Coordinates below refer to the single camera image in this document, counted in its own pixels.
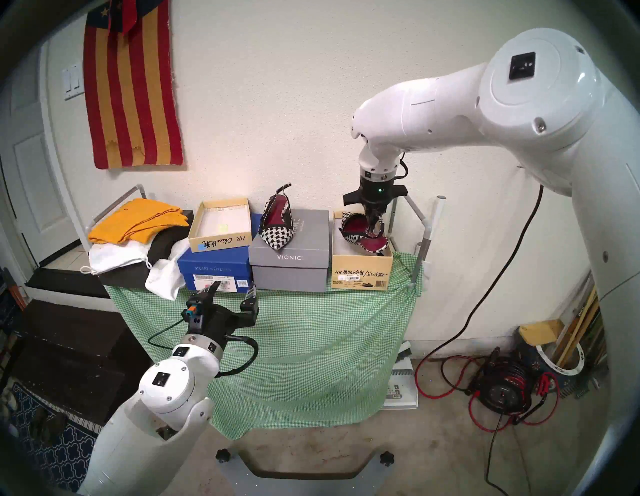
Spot white drawstring dust bag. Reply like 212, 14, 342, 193
80, 240, 151, 276

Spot dark slipper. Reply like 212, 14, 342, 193
30, 410, 51, 442
45, 412, 68, 446

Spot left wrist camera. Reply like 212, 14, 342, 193
181, 292, 212, 321

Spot black flat box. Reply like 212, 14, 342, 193
97, 210, 195, 290

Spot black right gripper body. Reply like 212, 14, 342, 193
342, 176, 409, 212

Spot grey cart handle frame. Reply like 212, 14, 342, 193
387, 192, 433, 288
90, 184, 148, 231

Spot tan block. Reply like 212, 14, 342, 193
518, 320, 566, 348

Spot black red cable reel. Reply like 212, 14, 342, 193
470, 350, 533, 416

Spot small tan open box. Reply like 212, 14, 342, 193
188, 197, 253, 254

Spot orange folded cloth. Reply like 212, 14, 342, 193
88, 198, 183, 246

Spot blue white bucket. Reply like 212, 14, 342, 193
517, 342, 586, 391

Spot white device under table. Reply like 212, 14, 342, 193
382, 342, 419, 411

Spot bundle of wooden sticks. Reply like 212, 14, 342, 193
550, 285, 608, 371

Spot white cloth dust bag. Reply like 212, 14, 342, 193
145, 240, 191, 301

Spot grey Vionic shoe box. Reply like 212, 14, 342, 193
248, 208, 332, 293

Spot blue Stuart Weitzman shoe box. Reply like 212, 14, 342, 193
177, 214, 261, 293

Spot red yellow striped wall hanging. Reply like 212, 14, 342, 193
83, 0, 184, 170

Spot houndstooth slingback heel shoe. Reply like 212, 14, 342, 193
340, 211, 390, 256
258, 183, 295, 252

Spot blue patterned rug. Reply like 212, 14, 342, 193
0, 382, 103, 493

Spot black power cord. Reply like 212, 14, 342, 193
417, 185, 545, 361

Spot white light switch plate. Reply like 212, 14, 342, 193
61, 62, 86, 101

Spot green checked tablecloth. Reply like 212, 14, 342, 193
105, 252, 425, 441

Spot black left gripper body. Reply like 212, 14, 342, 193
186, 304, 261, 347

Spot white panel door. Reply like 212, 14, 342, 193
0, 45, 81, 266

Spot tan shoe box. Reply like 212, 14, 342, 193
331, 210, 394, 292

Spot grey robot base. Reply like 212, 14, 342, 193
215, 447, 396, 496

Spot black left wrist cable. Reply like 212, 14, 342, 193
147, 320, 260, 379

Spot thin black floor cable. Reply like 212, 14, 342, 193
484, 412, 511, 496

